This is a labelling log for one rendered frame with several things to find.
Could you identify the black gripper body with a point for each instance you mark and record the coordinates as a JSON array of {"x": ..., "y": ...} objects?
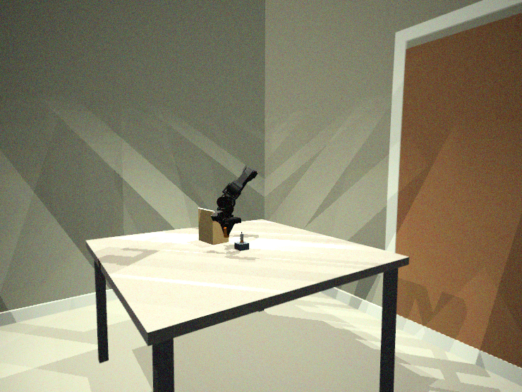
[{"x": 230, "y": 219}]

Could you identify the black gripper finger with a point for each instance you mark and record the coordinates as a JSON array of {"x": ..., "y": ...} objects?
[
  {"x": 229, "y": 227},
  {"x": 222, "y": 223}
]

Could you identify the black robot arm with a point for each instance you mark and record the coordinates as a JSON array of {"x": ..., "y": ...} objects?
[{"x": 232, "y": 191}]

